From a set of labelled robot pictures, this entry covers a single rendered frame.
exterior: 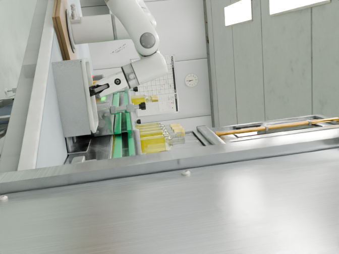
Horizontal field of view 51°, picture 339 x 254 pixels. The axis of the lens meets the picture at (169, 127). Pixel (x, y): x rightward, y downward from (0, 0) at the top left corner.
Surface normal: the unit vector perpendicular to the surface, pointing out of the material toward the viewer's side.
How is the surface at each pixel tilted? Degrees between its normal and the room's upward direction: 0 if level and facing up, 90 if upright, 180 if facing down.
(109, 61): 90
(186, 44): 90
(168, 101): 89
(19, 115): 90
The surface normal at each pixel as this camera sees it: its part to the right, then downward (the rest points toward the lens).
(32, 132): -0.01, -0.71
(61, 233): -0.09, -0.97
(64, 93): 0.13, 0.21
